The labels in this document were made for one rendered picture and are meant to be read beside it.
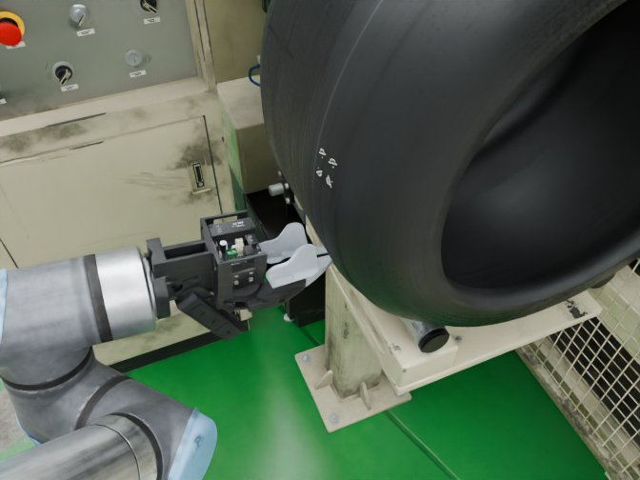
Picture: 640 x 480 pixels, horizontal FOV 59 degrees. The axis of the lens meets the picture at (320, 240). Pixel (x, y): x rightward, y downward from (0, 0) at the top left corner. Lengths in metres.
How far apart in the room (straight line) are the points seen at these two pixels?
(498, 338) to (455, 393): 0.88
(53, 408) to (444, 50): 0.50
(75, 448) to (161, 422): 0.10
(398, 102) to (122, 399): 0.39
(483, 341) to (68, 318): 0.59
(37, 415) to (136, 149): 0.71
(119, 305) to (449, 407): 1.31
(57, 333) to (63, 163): 0.71
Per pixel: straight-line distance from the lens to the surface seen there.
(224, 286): 0.59
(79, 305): 0.57
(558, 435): 1.80
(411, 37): 0.43
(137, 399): 0.62
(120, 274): 0.57
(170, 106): 1.21
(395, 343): 0.80
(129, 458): 0.54
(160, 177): 1.30
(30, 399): 0.65
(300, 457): 1.65
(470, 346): 0.89
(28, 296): 0.58
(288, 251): 0.66
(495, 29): 0.43
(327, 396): 1.71
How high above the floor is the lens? 1.54
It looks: 47 degrees down
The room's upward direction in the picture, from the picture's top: straight up
